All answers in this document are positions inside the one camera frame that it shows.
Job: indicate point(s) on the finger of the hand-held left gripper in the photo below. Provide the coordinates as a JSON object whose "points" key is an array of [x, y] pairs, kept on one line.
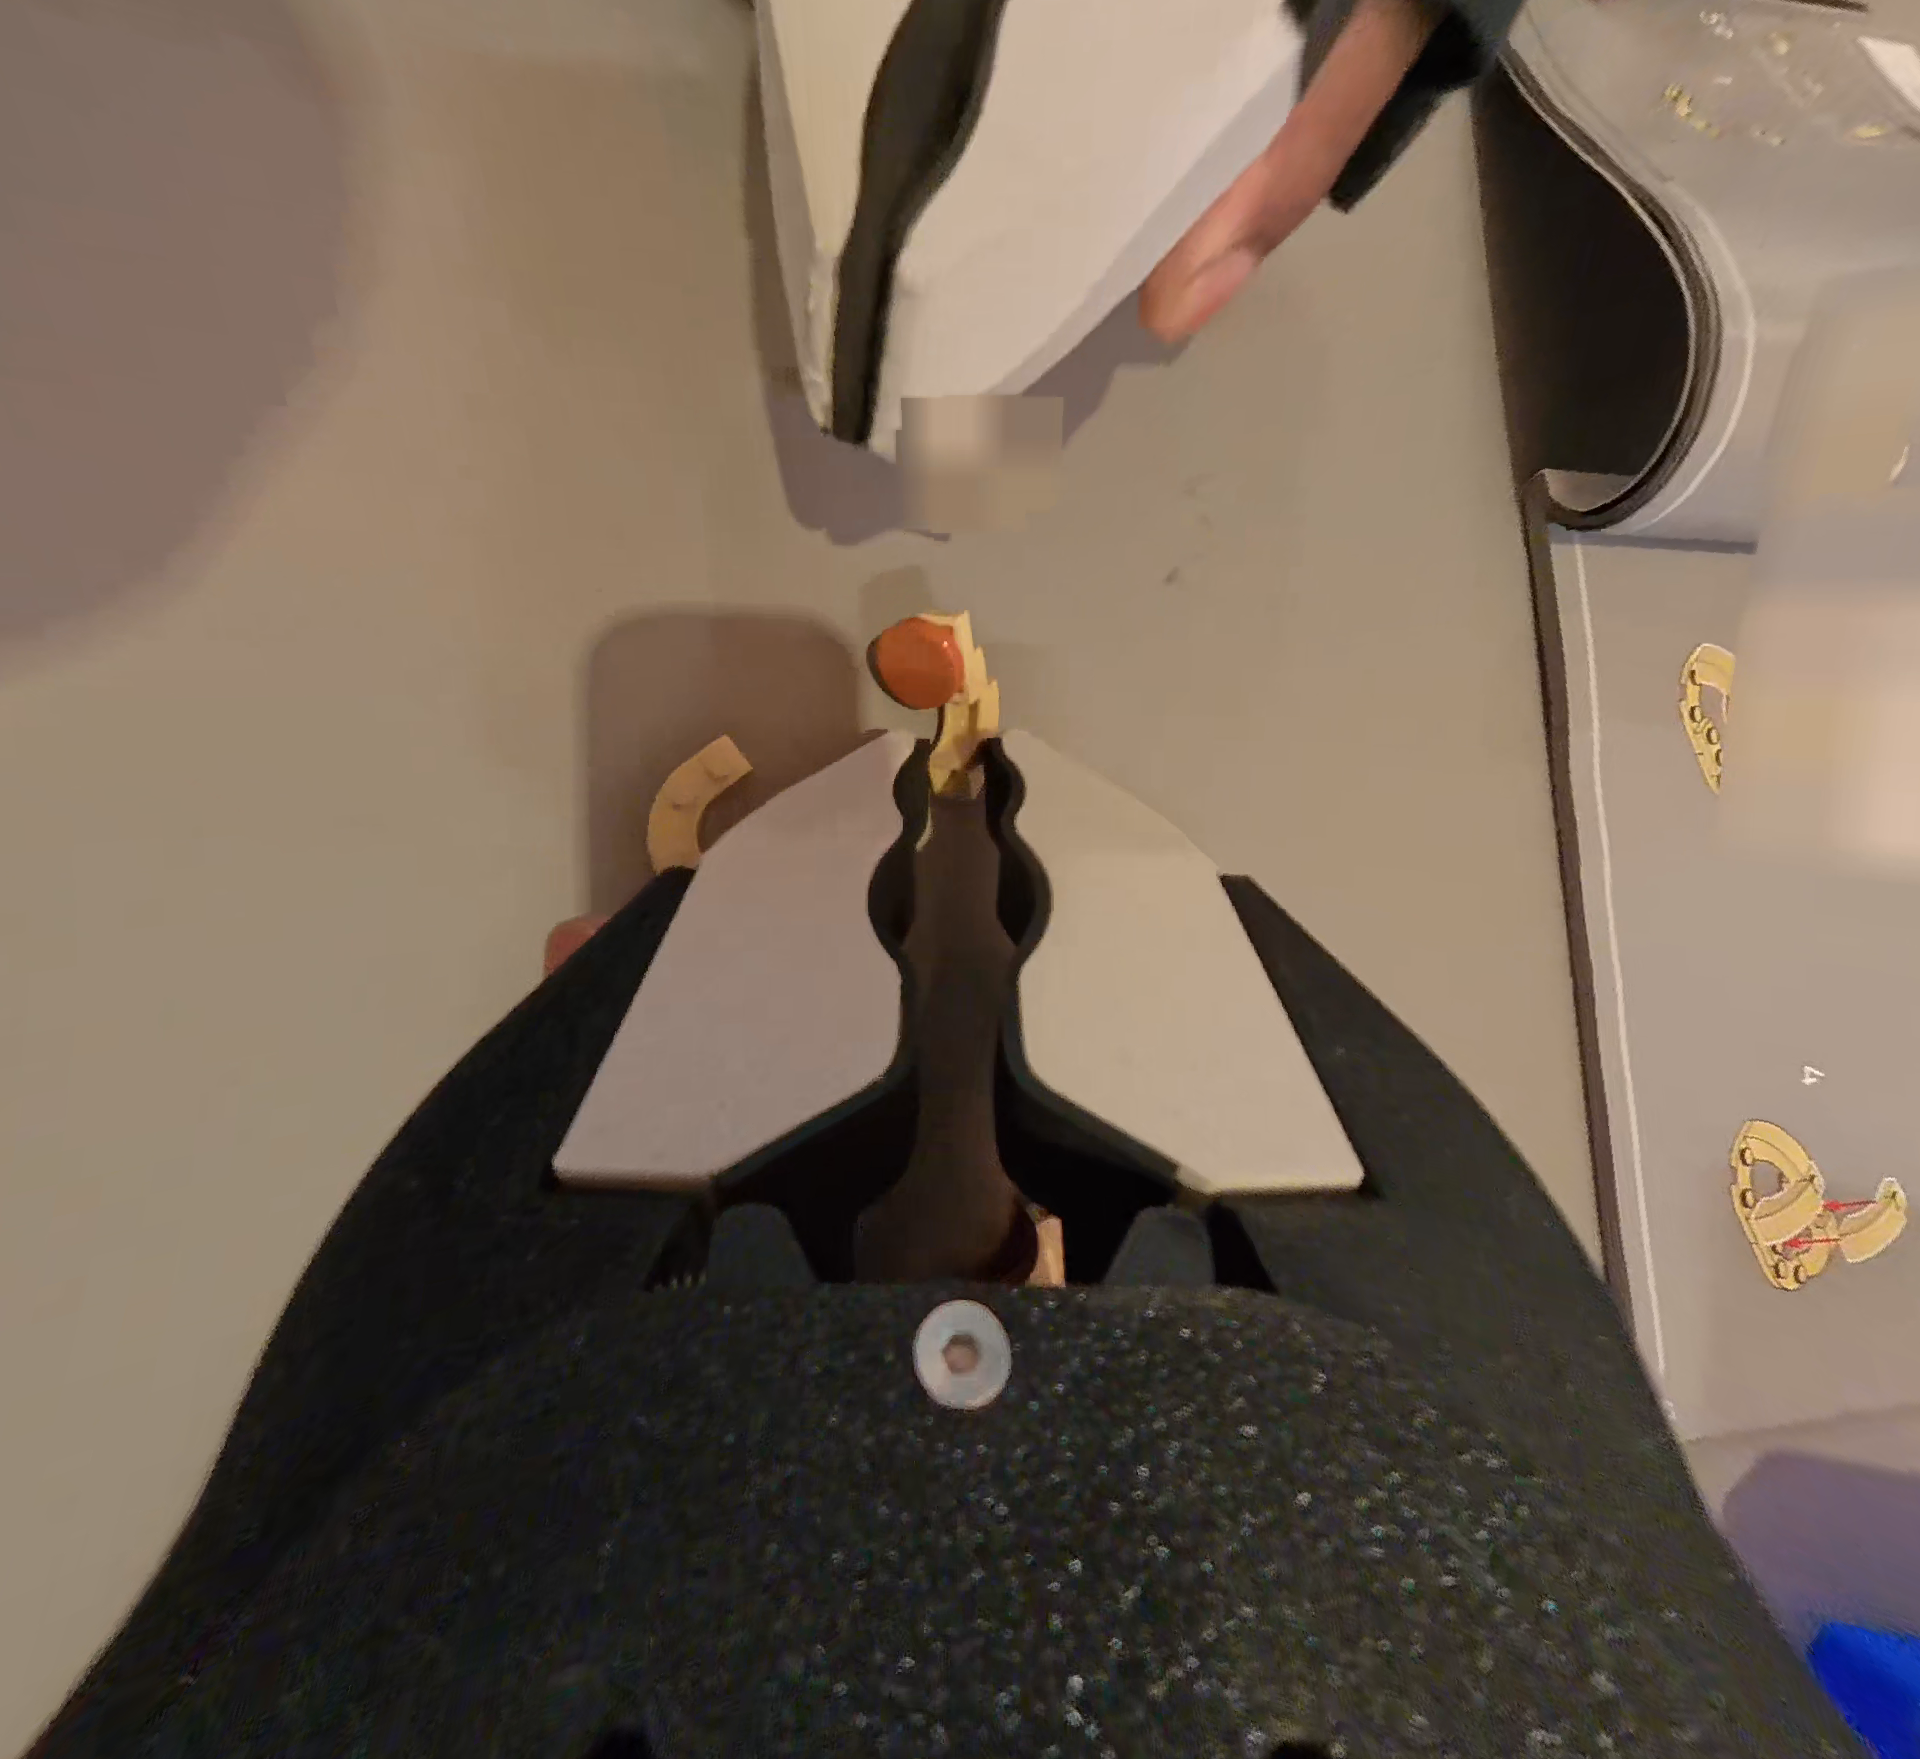
{"points": [[810, 21], [1156, 51]]}

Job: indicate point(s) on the tan curved brick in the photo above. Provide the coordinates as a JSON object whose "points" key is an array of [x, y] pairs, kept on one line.
{"points": [[685, 814]]}

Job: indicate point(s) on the blue plastic bin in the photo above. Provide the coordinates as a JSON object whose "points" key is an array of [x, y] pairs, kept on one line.
{"points": [[1867, 1686]]}

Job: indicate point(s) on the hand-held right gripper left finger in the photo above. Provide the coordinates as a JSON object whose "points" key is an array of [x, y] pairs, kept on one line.
{"points": [[736, 1026]]}

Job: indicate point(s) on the person's left hand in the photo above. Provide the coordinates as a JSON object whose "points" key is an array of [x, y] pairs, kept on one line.
{"points": [[1307, 154]]}

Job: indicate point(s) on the grey instruction booklet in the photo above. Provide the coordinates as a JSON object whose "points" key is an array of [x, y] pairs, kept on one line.
{"points": [[1710, 980]]}

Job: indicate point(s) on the brown round toy brick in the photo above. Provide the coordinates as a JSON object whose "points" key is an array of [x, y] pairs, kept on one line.
{"points": [[917, 656]]}

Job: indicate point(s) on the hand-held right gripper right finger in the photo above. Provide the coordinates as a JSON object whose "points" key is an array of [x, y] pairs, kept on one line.
{"points": [[1186, 1026]]}

